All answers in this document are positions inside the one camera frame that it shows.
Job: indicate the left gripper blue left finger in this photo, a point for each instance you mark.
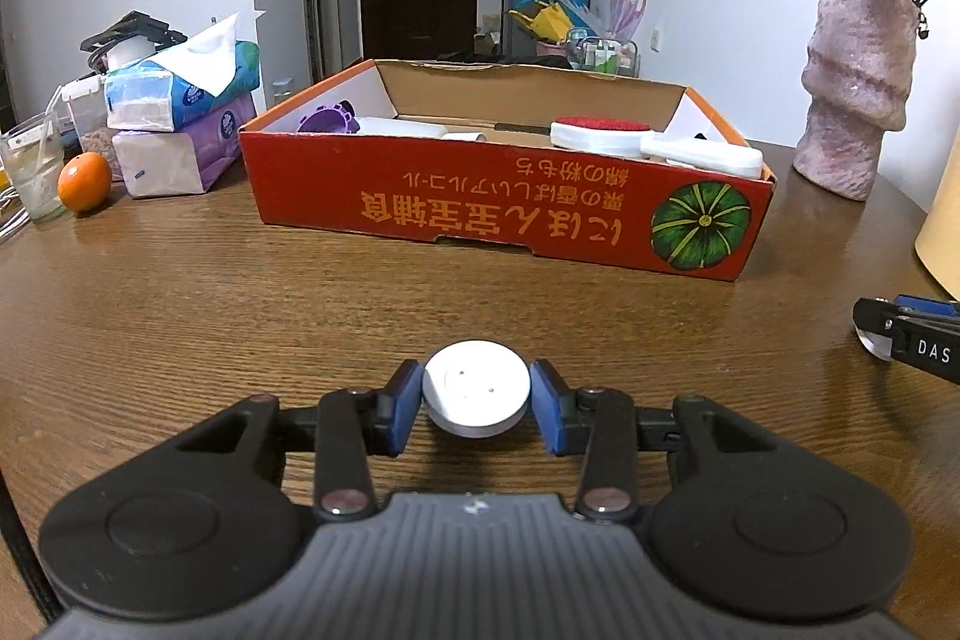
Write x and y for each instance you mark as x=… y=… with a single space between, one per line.
x=343 y=430

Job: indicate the purple tissue pack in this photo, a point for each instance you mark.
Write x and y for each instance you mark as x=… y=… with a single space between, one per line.
x=184 y=162

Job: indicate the metal trolley rack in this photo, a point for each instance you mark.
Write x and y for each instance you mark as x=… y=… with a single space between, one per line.
x=587 y=51

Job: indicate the orange fruit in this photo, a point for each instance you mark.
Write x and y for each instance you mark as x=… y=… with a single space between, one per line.
x=85 y=182

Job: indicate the pink textured vase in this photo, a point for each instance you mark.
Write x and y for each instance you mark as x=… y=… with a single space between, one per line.
x=859 y=74

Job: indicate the clear food container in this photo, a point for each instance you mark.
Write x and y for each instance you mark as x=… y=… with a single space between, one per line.
x=86 y=107

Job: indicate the red cardboard box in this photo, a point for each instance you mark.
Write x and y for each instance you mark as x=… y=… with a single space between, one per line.
x=515 y=188

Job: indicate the cream thermos jug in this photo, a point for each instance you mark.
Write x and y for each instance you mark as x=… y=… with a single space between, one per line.
x=938 y=241

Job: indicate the blue tissue pack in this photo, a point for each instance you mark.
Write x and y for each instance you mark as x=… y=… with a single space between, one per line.
x=183 y=83

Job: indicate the clear glass cup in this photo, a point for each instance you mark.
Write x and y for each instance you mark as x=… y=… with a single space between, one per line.
x=32 y=156

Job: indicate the white round cap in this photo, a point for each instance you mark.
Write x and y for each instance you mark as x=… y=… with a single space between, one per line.
x=476 y=388

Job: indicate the red white lint brush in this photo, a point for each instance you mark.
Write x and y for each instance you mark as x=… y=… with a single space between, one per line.
x=602 y=137

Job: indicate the purple round lid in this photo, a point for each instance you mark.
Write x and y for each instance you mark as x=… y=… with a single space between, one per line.
x=330 y=119

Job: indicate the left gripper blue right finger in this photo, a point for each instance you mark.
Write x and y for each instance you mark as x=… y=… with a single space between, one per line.
x=608 y=431

